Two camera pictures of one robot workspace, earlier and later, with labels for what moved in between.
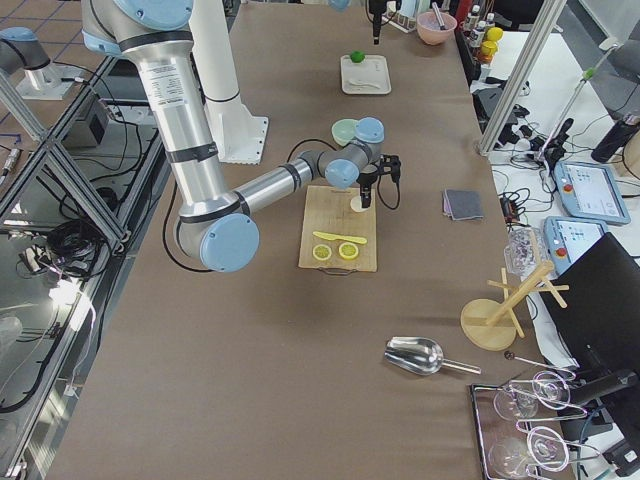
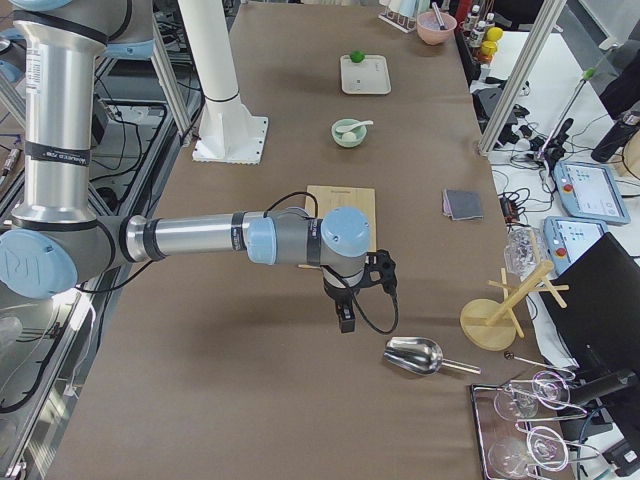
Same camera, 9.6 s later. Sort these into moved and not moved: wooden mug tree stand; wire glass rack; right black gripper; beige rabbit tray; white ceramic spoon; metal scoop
Moved: white ceramic spoon; right black gripper
Not moved: wooden mug tree stand; metal scoop; beige rabbit tray; wire glass rack
